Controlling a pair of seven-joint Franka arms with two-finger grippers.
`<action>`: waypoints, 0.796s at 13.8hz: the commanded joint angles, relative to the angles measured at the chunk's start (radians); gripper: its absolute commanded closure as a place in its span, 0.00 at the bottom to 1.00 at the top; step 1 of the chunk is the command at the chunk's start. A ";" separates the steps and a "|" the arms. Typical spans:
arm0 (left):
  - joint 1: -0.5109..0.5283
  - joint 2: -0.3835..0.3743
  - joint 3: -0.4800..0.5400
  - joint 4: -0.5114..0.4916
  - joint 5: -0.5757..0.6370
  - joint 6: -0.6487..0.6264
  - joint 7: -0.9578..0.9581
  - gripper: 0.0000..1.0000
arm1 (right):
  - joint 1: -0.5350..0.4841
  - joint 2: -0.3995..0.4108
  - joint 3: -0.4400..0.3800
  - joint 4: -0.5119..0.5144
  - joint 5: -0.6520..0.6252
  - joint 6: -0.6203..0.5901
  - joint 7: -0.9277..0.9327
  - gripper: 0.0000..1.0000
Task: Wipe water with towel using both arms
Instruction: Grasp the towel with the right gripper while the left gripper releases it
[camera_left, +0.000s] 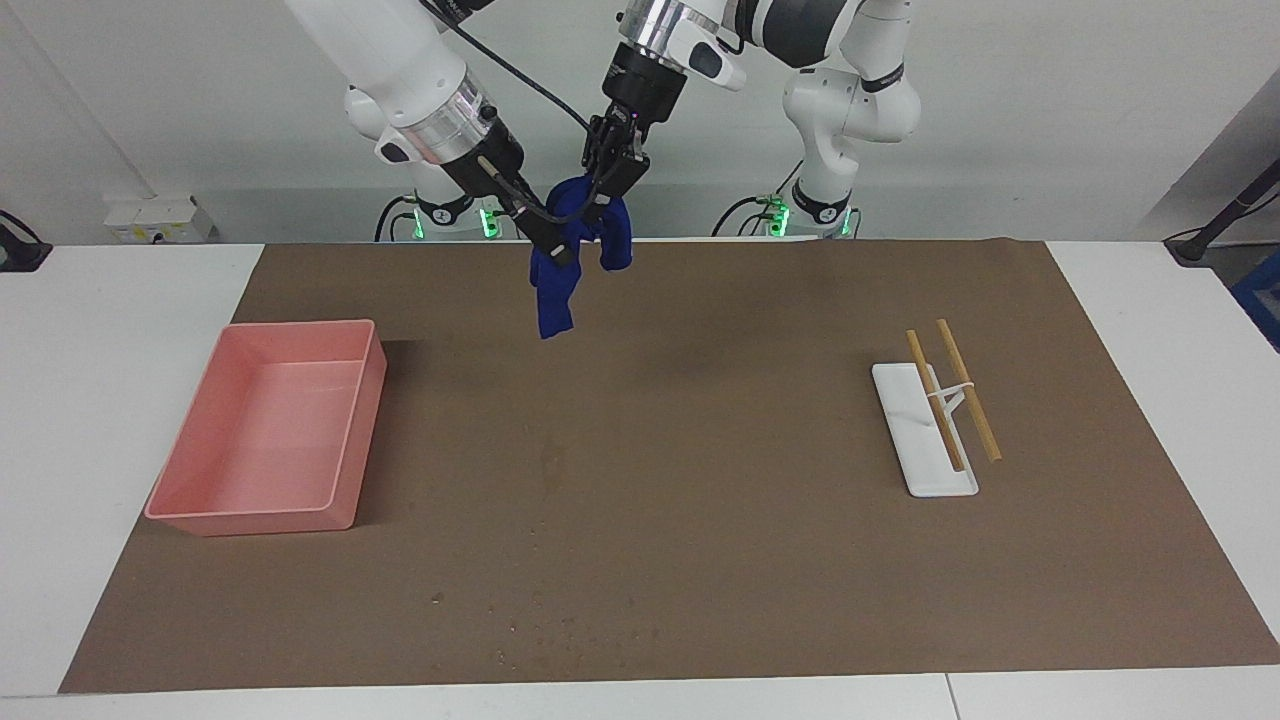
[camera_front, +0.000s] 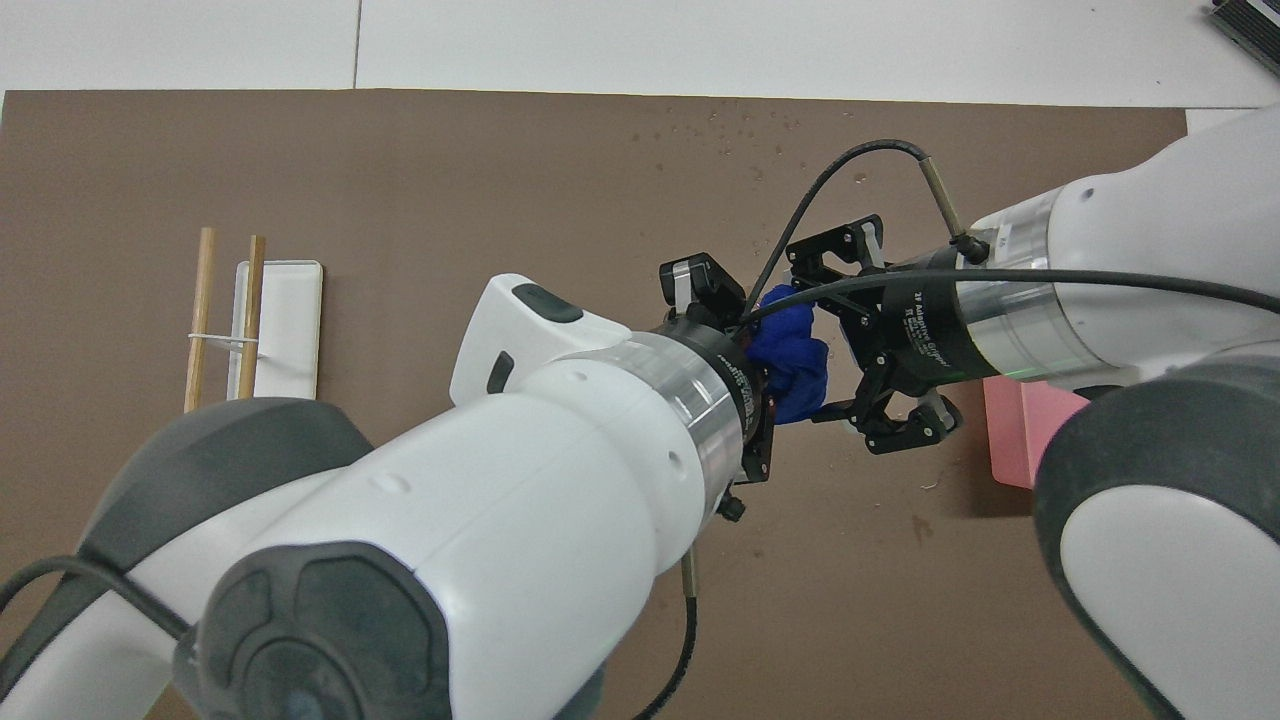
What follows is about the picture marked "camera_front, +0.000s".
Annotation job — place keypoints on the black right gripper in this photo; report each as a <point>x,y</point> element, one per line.
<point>925,330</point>

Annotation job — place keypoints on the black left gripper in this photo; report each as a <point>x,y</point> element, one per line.
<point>745,400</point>

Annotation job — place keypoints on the blue towel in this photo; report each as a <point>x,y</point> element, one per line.
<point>795,365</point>

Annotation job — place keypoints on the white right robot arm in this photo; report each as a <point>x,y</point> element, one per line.
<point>1160,300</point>

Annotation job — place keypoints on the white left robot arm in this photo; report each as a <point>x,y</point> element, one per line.
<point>450,520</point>

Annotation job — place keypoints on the white towel rack base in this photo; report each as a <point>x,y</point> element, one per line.
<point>290,330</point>

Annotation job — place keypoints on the pink plastic bin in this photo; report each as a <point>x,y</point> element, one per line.
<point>1020,430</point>

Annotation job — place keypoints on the brown table mat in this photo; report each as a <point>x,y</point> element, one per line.
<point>400,180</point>

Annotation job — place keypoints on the wooden rack rod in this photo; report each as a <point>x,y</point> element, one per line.
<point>254,285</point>
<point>203,280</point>

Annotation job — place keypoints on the white rack crossbar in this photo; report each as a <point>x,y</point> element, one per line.
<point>225,340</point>

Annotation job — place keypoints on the grey ribbed device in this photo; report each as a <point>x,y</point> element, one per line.
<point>1250,20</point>

